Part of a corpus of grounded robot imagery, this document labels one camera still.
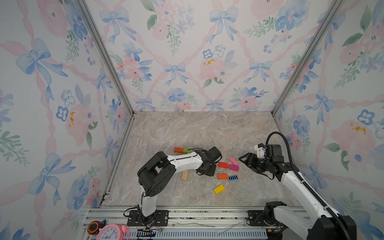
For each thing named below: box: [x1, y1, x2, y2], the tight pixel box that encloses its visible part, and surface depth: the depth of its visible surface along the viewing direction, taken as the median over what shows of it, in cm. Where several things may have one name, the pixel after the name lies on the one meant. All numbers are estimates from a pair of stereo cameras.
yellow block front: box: [213, 184, 225, 195], surface depth 85 cm
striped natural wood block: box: [181, 170, 189, 181], surface depth 88 cm
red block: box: [218, 161, 229, 169], surface depth 94 cm
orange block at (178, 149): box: [173, 147, 184, 153], surface depth 100 cm
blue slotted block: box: [228, 175, 239, 182], surface depth 88 cm
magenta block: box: [228, 164, 240, 172], surface depth 94 cm
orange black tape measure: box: [87, 219, 107, 236], surface depth 70 cm
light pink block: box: [229, 156, 239, 166], surface depth 96 cm
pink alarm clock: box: [96, 223, 130, 240], surface depth 70 cm
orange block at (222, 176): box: [217, 173, 229, 180], surface depth 90 cm
